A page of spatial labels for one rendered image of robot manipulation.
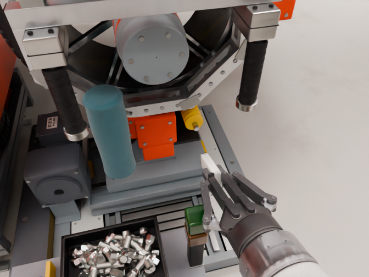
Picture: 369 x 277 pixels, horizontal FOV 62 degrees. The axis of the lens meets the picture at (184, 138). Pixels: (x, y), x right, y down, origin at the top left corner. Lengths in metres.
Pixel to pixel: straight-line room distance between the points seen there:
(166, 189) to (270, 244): 0.83
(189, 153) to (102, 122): 0.60
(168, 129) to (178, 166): 0.31
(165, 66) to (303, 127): 1.26
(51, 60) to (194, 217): 0.35
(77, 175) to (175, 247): 0.43
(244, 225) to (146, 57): 0.34
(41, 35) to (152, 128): 0.49
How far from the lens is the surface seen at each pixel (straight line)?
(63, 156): 1.06
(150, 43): 0.58
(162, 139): 0.93
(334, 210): 1.48
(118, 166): 0.82
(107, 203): 1.21
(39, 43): 0.49
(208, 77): 0.84
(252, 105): 0.63
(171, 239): 0.79
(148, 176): 1.17
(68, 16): 0.50
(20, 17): 0.51
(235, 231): 0.45
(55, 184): 1.06
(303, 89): 2.05
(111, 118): 0.70
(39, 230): 1.27
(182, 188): 1.21
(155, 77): 0.62
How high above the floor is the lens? 1.16
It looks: 46 degrees down
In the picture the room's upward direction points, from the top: 1 degrees counter-clockwise
